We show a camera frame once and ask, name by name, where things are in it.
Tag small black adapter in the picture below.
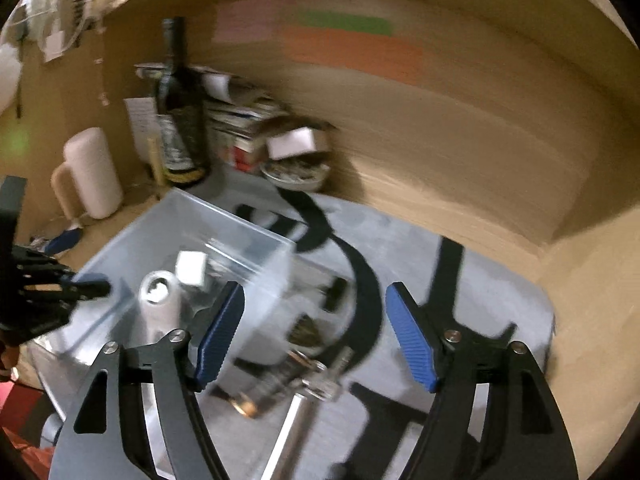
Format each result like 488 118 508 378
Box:
322 277 348 313

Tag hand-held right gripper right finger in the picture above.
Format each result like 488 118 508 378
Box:
385 282 581 480

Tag pink sticky note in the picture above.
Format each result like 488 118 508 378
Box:
214 0 278 43

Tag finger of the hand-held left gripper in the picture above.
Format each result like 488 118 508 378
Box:
47 255 112 311

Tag dark glass bottle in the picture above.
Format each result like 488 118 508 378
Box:
156 17 211 188

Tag blue object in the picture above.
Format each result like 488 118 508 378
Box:
44 229 82 256

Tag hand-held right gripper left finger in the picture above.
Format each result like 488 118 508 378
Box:
50 281 246 480

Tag white paper note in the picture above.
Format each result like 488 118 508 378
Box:
124 97 161 163

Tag white mug with handle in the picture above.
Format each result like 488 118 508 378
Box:
51 127 124 221

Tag dark cylinder with brass cap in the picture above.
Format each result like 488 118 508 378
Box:
215 355 306 418

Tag hanging white papers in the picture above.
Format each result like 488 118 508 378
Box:
20 0 101 64

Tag silver metal bolt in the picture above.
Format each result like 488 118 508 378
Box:
299 347 353 402

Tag green sticky note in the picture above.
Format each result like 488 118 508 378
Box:
295 11 396 37

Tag small white cardboard box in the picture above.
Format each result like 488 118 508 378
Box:
266 127 331 160

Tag dark bristly object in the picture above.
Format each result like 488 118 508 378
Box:
286 314 323 350

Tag clear plastic storage box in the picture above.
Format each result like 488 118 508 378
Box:
27 189 297 480

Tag stack of books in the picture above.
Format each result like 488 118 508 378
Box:
190 66 291 173

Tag white bowl with small parts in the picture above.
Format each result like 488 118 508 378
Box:
261 157 332 193

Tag grey mat with black letters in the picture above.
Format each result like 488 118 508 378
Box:
197 164 557 480

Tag silver metal rod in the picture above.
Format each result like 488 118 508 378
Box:
259 392 321 480

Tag white charger cube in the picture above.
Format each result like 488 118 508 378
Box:
175 251 209 288

